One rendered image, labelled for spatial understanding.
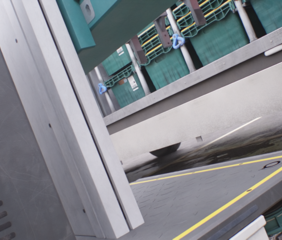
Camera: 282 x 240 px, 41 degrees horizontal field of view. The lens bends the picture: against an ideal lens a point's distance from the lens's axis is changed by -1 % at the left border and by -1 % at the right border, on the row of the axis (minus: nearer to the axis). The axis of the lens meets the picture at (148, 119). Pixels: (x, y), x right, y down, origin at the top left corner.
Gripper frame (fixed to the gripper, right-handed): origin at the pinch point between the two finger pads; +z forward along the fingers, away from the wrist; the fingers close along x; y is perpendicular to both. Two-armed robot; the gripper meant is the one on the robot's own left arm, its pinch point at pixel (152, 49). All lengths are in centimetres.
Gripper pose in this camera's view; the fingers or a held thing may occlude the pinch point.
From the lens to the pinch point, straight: 116.0
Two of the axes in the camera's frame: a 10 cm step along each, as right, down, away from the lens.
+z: 3.8, 9.3, -0.1
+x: -5.3, 2.3, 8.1
